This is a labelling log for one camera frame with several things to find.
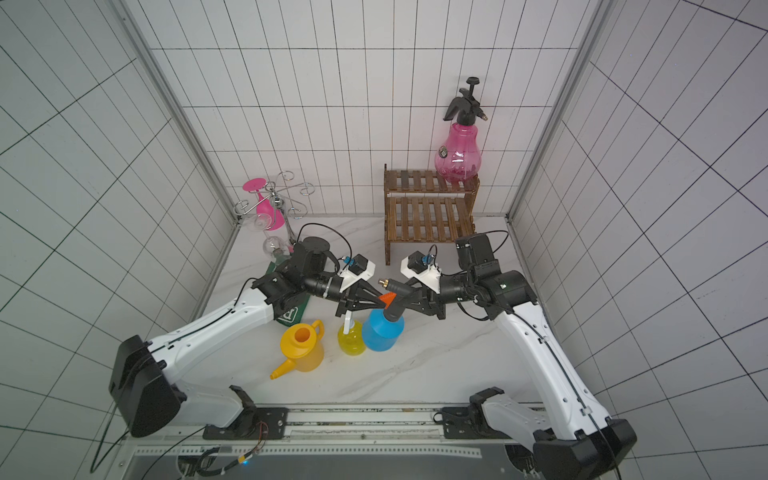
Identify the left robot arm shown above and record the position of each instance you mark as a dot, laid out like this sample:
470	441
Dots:
148	382

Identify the pink wine glass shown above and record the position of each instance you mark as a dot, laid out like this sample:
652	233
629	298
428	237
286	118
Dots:
265	207

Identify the yellow watering can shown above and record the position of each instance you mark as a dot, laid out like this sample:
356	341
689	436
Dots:
302	347

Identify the yellow spray bottle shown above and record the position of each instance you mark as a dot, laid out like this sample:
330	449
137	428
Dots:
350	337

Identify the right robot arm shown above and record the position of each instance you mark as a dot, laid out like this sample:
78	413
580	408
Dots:
574	437

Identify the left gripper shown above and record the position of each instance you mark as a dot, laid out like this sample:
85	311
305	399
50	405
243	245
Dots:
351	299

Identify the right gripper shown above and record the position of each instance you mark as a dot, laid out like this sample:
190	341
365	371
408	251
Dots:
429	296

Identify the wooden two-tier shelf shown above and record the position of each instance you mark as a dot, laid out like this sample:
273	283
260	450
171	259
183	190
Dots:
423	207

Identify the clear wine glass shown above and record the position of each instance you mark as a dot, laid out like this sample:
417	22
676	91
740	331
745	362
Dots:
274	246

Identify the chrome wine glass rack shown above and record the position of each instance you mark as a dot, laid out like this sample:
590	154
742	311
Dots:
291	208

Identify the green snack bag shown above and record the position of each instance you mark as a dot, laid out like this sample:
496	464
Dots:
289	312

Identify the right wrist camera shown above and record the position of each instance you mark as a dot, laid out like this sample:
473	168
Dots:
423	269

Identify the pink pressure sprayer bottle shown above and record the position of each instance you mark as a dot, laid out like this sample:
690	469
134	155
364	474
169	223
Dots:
459	157

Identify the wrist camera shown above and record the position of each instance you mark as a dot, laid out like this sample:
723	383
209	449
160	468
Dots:
355	269
423	269

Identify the blue spray bottle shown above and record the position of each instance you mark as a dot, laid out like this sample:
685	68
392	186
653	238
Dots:
384	326

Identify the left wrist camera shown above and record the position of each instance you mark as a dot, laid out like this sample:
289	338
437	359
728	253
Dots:
355	269

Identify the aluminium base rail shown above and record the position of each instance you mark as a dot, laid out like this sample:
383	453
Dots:
374	429

